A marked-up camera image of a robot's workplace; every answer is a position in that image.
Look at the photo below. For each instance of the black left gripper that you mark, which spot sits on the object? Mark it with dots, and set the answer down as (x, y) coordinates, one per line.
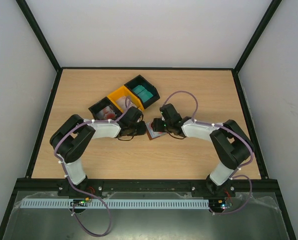
(143, 130)

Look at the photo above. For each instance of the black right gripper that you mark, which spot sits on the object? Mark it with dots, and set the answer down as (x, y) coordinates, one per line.
(157, 124)

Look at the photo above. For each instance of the brown leather card holder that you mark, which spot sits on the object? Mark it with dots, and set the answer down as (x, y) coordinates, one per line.
(153, 134)

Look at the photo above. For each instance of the black bin with red cards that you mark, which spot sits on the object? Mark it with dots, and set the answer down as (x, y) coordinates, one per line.
(95, 108)

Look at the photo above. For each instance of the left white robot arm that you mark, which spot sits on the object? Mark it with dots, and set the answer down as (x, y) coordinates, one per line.
(72, 138)

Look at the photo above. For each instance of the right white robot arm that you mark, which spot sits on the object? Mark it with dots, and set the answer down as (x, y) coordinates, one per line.
(231, 144)

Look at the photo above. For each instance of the stack of white cards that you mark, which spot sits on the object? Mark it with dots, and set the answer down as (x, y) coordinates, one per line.
(124, 102)

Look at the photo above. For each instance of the stack of red-white cards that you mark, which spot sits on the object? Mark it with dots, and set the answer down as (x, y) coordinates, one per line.
(106, 113)

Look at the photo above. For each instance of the stack of teal cards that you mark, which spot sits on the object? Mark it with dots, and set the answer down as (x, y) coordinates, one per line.
(142, 93)

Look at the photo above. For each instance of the black bin with teal cards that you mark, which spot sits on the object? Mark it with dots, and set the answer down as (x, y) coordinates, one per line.
(140, 80)

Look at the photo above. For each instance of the yellow plastic bin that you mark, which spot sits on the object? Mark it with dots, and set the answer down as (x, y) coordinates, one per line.
(124, 91)

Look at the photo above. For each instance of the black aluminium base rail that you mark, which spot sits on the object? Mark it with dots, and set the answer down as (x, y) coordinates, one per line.
(197, 188)

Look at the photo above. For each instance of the light blue slotted cable duct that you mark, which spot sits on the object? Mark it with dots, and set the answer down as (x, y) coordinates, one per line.
(173, 204)

